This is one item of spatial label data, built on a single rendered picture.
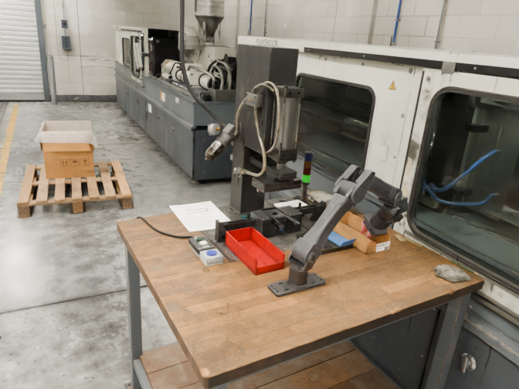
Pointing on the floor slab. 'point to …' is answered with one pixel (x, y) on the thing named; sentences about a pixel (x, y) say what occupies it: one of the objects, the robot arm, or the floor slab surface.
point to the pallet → (25, 200)
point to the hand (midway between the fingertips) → (364, 235)
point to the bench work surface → (279, 314)
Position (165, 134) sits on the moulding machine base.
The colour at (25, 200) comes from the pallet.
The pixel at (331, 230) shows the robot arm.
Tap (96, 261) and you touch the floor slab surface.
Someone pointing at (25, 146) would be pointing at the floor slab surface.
